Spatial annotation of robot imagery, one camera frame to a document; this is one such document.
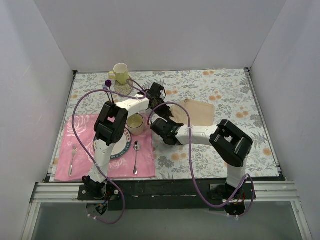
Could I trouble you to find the beige cloth napkin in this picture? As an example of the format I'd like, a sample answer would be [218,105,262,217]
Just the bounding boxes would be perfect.
[170,99,215,127]

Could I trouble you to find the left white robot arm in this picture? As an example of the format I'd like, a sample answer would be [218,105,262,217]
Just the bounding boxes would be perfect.
[82,83,177,200]

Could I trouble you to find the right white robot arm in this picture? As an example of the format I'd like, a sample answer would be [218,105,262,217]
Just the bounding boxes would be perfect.
[150,118,253,199]

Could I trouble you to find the round woven coaster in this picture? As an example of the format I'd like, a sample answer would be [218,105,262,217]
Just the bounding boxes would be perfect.
[114,79,133,96]

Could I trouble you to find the cream mug dark rim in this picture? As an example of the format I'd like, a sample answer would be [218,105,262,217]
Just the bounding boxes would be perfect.
[126,113,145,136]

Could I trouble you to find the silver metal spoon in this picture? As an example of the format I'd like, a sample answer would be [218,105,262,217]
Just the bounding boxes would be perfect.
[133,140,141,175]

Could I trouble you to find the yellow mug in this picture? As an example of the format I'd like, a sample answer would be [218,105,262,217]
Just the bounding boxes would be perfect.
[108,63,130,85]

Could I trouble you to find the purple plastic spoon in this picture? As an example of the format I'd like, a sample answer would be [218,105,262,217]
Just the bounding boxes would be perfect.
[104,79,116,103]

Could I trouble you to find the purple plastic fork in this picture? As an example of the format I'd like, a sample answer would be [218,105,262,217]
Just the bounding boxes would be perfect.
[102,84,114,103]

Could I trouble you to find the white plate teal rim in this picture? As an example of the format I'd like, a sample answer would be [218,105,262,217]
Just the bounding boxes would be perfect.
[93,128,132,162]

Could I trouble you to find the floral tablecloth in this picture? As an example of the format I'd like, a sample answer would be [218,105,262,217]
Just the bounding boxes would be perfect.
[49,69,281,182]

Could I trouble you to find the silver metal fork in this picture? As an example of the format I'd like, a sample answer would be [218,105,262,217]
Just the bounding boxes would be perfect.
[68,144,78,177]

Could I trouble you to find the pink floral placemat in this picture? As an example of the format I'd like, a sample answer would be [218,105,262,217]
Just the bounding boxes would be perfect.
[54,114,156,182]

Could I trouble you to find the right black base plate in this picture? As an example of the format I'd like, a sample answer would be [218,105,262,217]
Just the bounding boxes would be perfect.
[208,183,256,200]

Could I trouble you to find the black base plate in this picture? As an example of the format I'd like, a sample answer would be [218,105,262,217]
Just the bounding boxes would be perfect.
[208,183,256,200]
[77,183,122,201]

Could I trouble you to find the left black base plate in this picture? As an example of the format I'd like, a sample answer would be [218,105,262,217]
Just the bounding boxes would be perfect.
[77,183,122,201]

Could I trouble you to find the aluminium frame rail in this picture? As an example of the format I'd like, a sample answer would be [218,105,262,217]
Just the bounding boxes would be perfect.
[30,180,300,203]

